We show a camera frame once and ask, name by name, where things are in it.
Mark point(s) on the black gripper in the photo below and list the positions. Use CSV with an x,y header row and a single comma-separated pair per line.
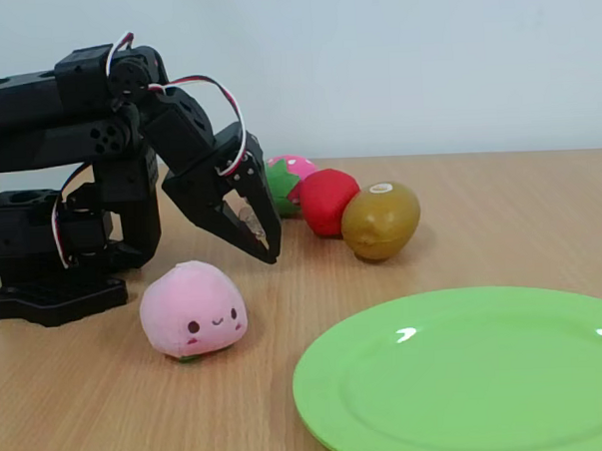
x,y
195,182

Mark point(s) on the red strawberry plush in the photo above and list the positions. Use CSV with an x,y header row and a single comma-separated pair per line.
x,y
327,199

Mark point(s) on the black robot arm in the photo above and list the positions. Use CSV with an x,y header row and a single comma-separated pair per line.
x,y
26,112

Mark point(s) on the pink strawberry plush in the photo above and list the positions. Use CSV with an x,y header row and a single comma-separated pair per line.
x,y
298,166

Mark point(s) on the green plate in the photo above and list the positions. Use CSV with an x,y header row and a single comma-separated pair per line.
x,y
462,378

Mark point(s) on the pink peach plush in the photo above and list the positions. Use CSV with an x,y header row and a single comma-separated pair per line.
x,y
194,305

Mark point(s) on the brown kiwi toy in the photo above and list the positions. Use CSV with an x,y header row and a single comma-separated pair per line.
x,y
381,222

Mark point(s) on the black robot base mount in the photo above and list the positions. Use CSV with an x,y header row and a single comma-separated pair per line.
x,y
59,298

